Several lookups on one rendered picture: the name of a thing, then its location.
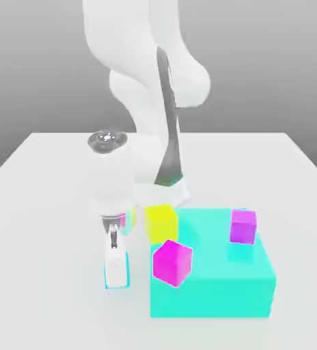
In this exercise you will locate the small purple cube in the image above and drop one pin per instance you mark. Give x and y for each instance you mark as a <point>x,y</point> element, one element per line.
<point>243,227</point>

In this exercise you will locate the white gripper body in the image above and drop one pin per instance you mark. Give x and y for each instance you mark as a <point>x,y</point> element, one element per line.
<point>116,269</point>

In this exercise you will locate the large cyan box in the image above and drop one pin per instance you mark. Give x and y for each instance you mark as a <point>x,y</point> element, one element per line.
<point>216,295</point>

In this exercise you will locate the small cyan cube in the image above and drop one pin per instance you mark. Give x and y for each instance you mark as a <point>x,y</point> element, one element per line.
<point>128,273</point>

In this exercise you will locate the small yellow cube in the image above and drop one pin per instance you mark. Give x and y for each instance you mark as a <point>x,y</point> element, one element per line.
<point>160,224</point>

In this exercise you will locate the small magenta cube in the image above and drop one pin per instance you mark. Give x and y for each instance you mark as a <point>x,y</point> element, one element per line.
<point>171,264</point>

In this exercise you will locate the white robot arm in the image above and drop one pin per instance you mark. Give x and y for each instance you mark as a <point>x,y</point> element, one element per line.
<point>147,82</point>

